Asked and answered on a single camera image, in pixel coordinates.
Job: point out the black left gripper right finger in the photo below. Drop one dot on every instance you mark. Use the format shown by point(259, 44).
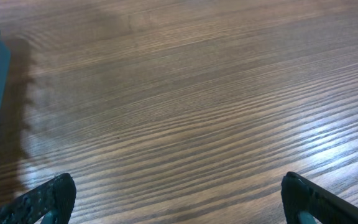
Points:
point(305, 202)

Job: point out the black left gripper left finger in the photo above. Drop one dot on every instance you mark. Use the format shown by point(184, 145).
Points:
point(51, 202)

